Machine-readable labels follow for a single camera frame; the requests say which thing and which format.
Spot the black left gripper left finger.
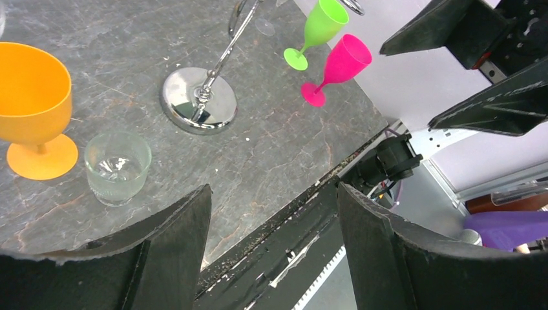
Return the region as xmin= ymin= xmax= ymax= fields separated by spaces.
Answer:
xmin=38 ymin=183 xmax=213 ymax=310

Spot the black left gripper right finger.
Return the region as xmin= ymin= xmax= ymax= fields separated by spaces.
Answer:
xmin=337 ymin=183 xmax=527 ymax=309

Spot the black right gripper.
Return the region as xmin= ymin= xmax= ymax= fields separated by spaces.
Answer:
xmin=379 ymin=0 xmax=547 ymax=136

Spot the clear tumbler wine glass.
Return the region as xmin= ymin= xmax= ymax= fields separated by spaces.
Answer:
xmin=84 ymin=132 xmax=152 ymax=207

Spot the pink plastic wine glass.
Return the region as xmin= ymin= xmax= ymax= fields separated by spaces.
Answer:
xmin=300 ymin=34 xmax=373 ymax=107

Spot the green plastic wine glass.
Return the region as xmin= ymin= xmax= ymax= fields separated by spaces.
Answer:
xmin=283 ymin=0 xmax=349 ymax=71

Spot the chrome wire wine glass rack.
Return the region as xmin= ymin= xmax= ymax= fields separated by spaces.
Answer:
xmin=160 ymin=1 xmax=365 ymax=135

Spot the clear ribbed flute glass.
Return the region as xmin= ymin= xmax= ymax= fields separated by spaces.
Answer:
xmin=255 ymin=0 xmax=287 ymax=37

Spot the orange plastic wine glass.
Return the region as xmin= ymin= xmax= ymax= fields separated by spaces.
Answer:
xmin=1 ymin=42 xmax=78 ymax=180

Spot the red glitter microphone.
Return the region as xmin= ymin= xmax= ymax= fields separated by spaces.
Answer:
xmin=458 ymin=229 xmax=483 ymax=247

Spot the purple object outside cell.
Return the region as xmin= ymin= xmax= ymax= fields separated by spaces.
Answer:
xmin=464 ymin=211 xmax=547 ymax=252

